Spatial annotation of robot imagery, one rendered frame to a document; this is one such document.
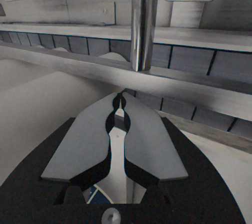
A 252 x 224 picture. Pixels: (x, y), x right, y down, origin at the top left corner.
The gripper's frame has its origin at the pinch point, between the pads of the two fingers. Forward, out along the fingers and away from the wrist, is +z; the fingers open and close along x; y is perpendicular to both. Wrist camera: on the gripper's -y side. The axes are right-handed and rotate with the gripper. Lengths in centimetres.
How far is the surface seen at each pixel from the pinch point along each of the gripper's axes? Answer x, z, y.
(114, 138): -1.7, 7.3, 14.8
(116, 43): -0.5, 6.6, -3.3
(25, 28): -18.3, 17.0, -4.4
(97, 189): -9.4, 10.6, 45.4
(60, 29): -9.4, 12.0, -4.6
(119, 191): -1.2, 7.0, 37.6
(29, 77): -10.9, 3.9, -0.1
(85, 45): -5.2, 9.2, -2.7
